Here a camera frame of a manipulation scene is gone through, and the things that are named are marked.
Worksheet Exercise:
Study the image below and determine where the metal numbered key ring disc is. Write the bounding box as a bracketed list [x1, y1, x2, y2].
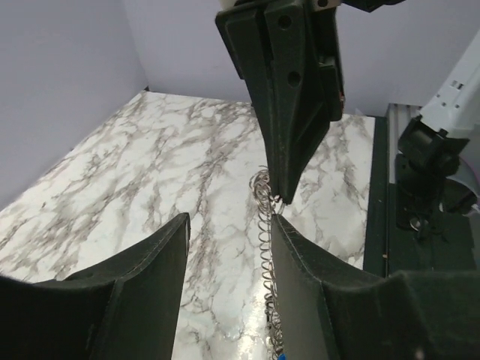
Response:
[249, 166, 285, 359]

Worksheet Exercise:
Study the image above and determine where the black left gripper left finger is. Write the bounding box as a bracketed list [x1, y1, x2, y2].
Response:
[1, 213, 191, 359]

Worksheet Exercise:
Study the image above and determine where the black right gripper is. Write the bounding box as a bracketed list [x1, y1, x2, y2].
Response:
[215, 1, 344, 204]

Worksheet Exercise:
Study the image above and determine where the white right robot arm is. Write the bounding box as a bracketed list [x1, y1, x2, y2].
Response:
[215, 1, 479, 240]

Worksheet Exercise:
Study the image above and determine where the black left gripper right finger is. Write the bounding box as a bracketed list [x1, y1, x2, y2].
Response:
[271, 215, 479, 359]

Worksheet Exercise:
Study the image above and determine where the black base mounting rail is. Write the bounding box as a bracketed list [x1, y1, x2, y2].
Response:
[363, 103, 479, 277]

